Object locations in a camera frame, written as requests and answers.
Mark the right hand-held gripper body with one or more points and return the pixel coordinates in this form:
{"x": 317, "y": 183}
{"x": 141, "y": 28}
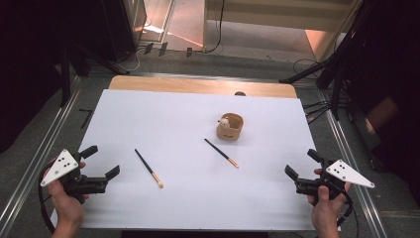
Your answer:
{"x": 343, "y": 173}

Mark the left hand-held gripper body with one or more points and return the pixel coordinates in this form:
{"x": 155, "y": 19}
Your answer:
{"x": 57, "y": 168}

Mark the black makeup brush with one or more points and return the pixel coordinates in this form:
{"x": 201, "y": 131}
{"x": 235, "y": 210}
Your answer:
{"x": 147, "y": 167}
{"x": 219, "y": 152}

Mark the wooden brush holder with figurine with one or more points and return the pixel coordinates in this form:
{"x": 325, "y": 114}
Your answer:
{"x": 229, "y": 132}

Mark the person's right hand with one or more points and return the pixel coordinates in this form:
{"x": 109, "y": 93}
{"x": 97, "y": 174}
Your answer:
{"x": 325, "y": 211}

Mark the person's left hand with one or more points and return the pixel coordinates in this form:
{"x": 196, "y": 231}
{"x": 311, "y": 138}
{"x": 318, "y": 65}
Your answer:
{"x": 67, "y": 211}

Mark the dim brown object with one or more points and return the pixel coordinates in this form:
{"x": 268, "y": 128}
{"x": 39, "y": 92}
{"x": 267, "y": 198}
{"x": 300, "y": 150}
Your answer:
{"x": 383, "y": 114}

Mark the black metal stand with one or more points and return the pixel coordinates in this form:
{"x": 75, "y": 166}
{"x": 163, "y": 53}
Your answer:
{"x": 66, "y": 76}

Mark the white board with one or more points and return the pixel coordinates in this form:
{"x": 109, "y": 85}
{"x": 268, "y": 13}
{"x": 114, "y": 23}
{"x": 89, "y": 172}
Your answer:
{"x": 185, "y": 119}

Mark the black tripod stand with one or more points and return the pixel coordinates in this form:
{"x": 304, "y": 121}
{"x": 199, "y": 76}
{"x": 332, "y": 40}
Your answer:
{"x": 336, "y": 66}

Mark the dark round table grommet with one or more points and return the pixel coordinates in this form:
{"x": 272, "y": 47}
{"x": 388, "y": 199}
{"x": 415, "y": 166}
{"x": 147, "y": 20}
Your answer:
{"x": 240, "y": 94}

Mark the wooden table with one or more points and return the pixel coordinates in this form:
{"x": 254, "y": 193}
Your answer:
{"x": 198, "y": 85}

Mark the dark cabinet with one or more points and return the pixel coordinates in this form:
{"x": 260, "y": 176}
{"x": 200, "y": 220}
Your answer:
{"x": 119, "y": 26}

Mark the beige shelf unit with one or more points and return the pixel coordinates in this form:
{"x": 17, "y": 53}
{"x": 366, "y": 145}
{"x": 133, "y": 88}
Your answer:
{"x": 280, "y": 13}

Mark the metal floor rail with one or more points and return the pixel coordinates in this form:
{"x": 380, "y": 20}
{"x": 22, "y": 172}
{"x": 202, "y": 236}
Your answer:
{"x": 350, "y": 165}
{"x": 29, "y": 172}

